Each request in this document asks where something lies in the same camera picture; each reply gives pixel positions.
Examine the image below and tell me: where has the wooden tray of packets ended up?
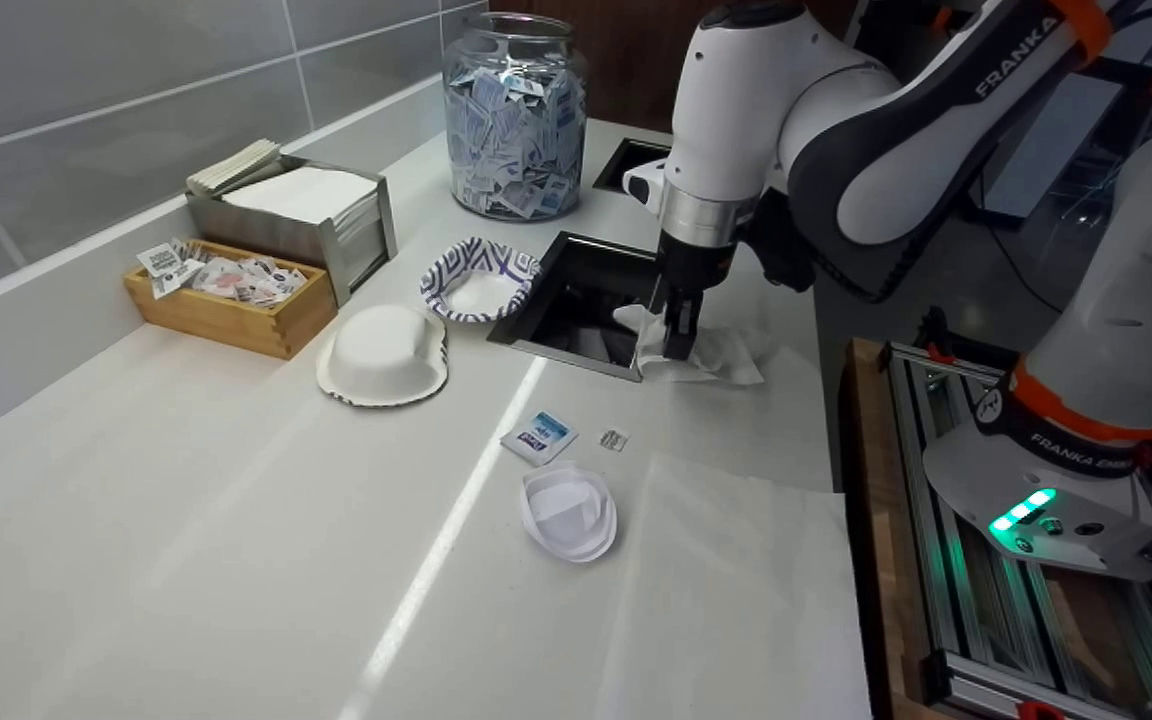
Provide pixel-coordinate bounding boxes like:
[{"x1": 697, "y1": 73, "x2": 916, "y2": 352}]
[{"x1": 125, "y1": 239, "x2": 335, "y2": 360}]

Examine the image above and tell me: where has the flat white paper sheet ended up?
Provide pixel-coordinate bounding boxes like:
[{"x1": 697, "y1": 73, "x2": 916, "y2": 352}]
[{"x1": 596, "y1": 461, "x2": 871, "y2": 720}]

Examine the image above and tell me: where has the small grey packet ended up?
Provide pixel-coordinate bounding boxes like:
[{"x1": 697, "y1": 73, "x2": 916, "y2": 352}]
[{"x1": 601, "y1": 430, "x2": 627, "y2": 454}]

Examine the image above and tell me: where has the blue white sugar packet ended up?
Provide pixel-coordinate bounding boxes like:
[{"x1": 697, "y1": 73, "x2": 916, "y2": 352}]
[{"x1": 501, "y1": 412, "x2": 577, "y2": 467}]

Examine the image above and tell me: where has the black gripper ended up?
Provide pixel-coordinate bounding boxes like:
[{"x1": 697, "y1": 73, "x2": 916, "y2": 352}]
[{"x1": 650, "y1": 237, "x2": 735, "y2": 360}]

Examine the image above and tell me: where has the glass jar of packets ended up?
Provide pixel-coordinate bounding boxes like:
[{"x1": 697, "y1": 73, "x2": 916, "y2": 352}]
[{"x1": 445, "y1": 14, "x2": 585, "y2": 224}]

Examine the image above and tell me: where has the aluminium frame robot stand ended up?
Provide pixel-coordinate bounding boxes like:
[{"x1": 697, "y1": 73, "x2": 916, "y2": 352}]
[{"x1": 879, "y1": 345, "x2": 1152, "y2": 720}]

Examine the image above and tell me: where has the white upturned paper bowl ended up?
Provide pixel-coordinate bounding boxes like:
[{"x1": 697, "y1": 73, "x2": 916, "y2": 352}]
[{"x1": 316, "y1": 304, "x2": 447, "y2": 408}]

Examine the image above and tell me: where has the white plastic lid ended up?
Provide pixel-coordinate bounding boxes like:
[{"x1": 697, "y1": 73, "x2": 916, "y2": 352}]
[{"x1": 522, "y1": 467, "x2": 620, "y2": 563}]

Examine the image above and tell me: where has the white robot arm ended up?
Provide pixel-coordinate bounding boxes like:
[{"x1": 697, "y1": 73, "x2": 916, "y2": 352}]
[{"x1": 626, "y1": 0, "x2": 1152, "y2": 579}]

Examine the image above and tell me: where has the white paper towel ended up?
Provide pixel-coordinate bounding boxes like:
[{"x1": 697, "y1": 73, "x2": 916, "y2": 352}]
[{"x1": 613, "y1": 304, "x2": 764, "y2": 390}]

